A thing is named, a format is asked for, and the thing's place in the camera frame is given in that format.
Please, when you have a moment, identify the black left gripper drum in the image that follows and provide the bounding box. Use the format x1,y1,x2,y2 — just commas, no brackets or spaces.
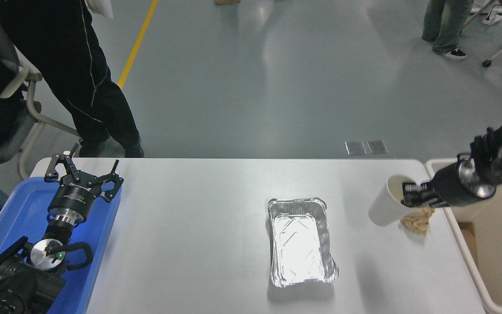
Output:
47,174,105,219

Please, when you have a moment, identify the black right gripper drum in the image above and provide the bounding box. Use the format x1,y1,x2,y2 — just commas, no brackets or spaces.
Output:
425,162,480,208

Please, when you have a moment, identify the white paper cup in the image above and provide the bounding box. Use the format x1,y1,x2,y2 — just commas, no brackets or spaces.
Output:
368,174,418,227

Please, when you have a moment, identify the crumpled tan paper ball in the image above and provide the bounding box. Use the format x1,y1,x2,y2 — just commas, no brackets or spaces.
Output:
400,206,436,236

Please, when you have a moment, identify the metal floor plate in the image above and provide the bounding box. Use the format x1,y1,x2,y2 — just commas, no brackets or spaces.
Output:
366,139,389,155
345,140,367,156

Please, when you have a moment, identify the blue plastic tray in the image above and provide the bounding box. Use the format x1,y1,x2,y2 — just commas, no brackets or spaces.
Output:
0,177,122,314

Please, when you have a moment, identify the grey office chair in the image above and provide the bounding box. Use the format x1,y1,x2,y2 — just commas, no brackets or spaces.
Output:
0,41,82,180

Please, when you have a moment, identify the standing person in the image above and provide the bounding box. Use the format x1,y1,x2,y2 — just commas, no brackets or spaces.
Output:
0,0,145,158

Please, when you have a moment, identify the rectangular foil tray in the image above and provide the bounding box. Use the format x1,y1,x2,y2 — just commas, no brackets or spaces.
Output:
268,198,339,288

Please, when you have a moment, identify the walking person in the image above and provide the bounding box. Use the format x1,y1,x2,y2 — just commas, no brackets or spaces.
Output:
421,0,475,61

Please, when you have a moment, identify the white fabric piece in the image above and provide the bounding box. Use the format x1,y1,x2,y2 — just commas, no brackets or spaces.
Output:
86,0,115,19

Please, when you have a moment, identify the white power strip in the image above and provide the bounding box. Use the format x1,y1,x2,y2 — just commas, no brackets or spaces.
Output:
483,9,502,26

